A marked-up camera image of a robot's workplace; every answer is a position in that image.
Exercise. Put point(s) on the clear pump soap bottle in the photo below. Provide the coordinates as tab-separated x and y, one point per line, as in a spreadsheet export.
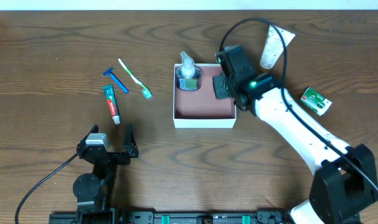
188	75

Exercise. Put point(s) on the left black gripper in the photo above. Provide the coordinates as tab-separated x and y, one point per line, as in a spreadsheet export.
113	155

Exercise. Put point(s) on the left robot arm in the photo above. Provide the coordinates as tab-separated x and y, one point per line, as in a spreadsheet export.
93	190

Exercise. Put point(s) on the green soap bar box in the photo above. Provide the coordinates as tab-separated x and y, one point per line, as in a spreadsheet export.
315	101

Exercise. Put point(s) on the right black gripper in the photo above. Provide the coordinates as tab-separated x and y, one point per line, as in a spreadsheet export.
222	86

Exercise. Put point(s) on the white lotion tube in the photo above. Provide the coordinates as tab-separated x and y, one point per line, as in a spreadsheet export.
273	46

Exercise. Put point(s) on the green white toothbrush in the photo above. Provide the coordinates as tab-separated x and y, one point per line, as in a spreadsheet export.
145	90

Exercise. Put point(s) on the Colgate toothpaste tube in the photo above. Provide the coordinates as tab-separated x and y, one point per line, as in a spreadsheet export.
111	100

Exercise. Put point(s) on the white cardboard box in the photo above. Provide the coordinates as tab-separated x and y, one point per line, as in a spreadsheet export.
200	108

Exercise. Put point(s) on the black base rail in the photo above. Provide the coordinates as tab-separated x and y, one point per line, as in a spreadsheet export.
173	218

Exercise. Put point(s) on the blue disposable razor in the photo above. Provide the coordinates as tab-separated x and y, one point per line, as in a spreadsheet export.
109	72

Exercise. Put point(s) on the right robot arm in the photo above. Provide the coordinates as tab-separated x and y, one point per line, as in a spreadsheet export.
344	177

